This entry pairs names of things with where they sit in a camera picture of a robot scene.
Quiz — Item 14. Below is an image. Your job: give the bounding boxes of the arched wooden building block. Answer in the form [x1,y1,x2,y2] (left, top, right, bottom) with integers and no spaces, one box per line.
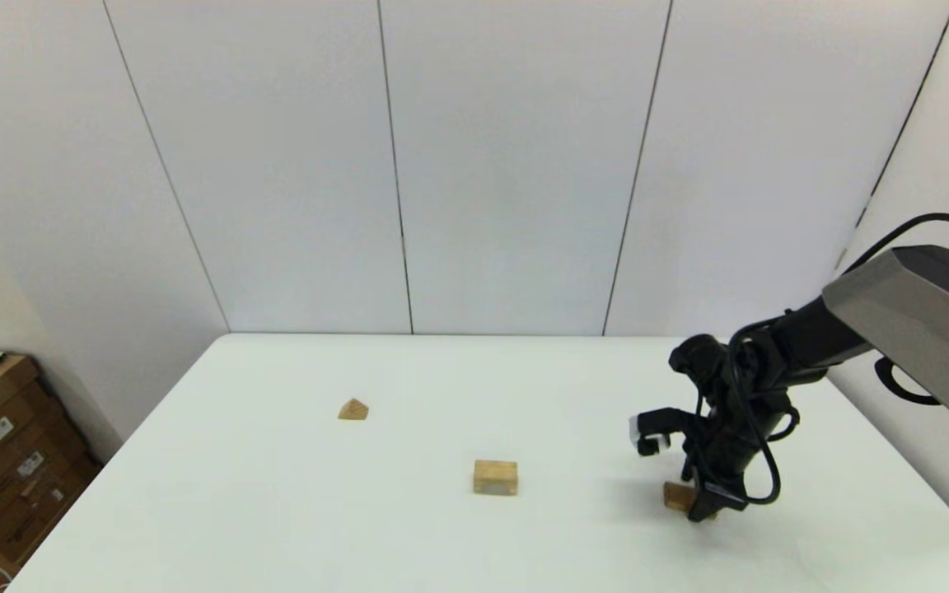
[473,460,519,496]

